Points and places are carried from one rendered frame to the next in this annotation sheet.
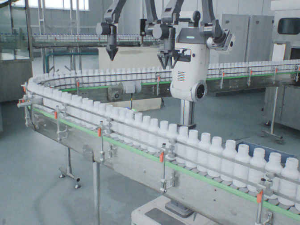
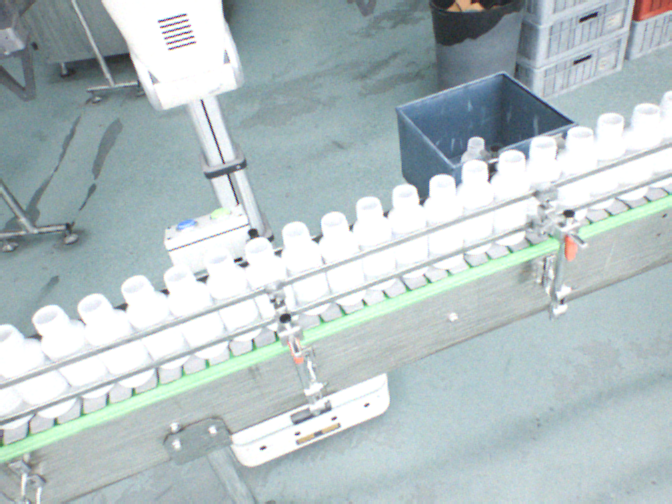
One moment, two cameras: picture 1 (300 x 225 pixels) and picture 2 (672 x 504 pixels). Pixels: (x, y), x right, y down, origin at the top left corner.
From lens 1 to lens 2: 1.39 m
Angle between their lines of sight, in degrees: 55
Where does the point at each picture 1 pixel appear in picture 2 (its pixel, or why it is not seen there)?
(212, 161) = (649, 166)
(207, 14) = not seen: outside the picture
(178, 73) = (162, 28)
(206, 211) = (632, 269)
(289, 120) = (110, 40)
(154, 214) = not seen: hidden behind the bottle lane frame
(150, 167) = (475, 296)
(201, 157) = (613, 178)
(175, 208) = not seen: hidden behind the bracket
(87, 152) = (194, 440)
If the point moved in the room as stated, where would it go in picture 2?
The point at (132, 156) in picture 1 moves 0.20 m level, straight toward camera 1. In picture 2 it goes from (405, 316) to (529, 344)
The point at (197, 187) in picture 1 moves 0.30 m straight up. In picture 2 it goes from (619, 241) to (658, 86)
